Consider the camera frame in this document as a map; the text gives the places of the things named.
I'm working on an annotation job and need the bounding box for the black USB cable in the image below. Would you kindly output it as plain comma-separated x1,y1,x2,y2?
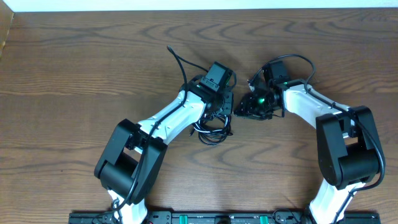
189,113,234,146

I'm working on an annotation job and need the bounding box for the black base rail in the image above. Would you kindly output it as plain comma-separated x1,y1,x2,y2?
67,210,381,224

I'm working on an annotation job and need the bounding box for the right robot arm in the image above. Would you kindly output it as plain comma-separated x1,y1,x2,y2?
234,58,386,223

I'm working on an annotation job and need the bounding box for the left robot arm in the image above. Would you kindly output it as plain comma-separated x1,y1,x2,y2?
94,62,236,223

